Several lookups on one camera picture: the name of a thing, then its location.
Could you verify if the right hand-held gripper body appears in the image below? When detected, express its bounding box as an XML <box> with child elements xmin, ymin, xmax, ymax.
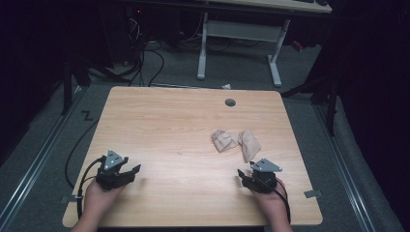
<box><xmin>242</xmin><ymin>158</ymin><xmax>283</xmax><ymax>194</ymax></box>

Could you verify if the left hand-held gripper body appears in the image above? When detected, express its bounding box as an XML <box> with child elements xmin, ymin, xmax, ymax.
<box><xmin>95</xmin><ymin>149</ymin><xmax>136</xmax><ymax>191</ymax></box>

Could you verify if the person's right hand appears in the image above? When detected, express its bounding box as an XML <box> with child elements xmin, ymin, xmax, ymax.
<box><xmin>250</xmin><ymin>183</ymin><xmax>290</xmax><ymax>223</ymax></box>

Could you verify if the person's left hand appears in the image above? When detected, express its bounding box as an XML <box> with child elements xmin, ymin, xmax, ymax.
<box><xmin>81</xmin><ymin>180</ymin><xmax>126</xmax><ymax>223</ymax></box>

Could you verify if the grey tape strip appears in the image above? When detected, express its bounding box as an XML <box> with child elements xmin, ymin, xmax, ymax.
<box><xmin>303</xmin><ymin>189</ymin><xmax>323</xmax><ymax>199</ymax></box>
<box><xmin>60</xmin><ymin>194</ymin><xmax>84</xmax><ymax>205</ymax></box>

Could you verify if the black metal stand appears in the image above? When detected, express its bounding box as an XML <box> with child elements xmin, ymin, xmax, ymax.
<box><xmin>60</xmin><ymin>52</ymin><xmax>92</xmax><ymax>116</ymax></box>
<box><xmin>279</xmin><ymin>62</ymin><xmax>340</xmax><ymax>137</ymax></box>

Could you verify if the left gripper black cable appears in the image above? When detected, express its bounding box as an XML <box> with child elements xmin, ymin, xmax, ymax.
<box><xmin>76</xmin><ymin>155</ymin><xmax>107</xmax><ymax>220</ymax></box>

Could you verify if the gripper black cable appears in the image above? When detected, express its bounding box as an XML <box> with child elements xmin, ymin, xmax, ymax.
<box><xmin>254</xmin><ymin>175</ymin><xmax>292</xmax><ymax>225</ymax></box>
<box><xmin>76</xmin><ymin>155</ymin><xmax>107</xmax><ymax>220</ymax></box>

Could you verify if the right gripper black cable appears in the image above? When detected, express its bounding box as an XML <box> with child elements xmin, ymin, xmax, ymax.
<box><xmin>254</xmin><ymin>175</ymin><xmax>292</xmax><ymax>225</ymax></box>

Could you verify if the black floor cable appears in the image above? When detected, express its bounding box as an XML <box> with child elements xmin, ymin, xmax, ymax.
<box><xmin>64</xmin><ymin>118</ymin><xmax>100</xmax><ymax>189</ymax></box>

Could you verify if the aluminium floor rail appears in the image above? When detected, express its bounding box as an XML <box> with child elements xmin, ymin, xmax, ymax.
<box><xmin>312</xmin><ymin>105</ymin><xmax>377</xmax><ymax>232</ymax></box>
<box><xmin>0</xmin><ymin>86</ymin><xmax>87</xmax><ymax>228</ymax></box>

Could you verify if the black cable bundle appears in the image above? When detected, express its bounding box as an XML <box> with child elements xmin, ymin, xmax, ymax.
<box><xmin>88</xmin><ymin>17</ymin><xmax>147</xmax><ymax>87</ymax></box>

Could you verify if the looped black cable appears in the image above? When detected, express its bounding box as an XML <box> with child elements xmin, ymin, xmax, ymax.
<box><xmin>146</xmin><ymin>41</ymin><xmax>165</xmax><ymax>88</ymax></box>

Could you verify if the white frame desk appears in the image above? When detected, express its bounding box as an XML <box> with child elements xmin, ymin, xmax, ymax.
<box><xmin>196</xmin><ymin>0</ymin><xmax>334</xmax><ymax>88</ymax></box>

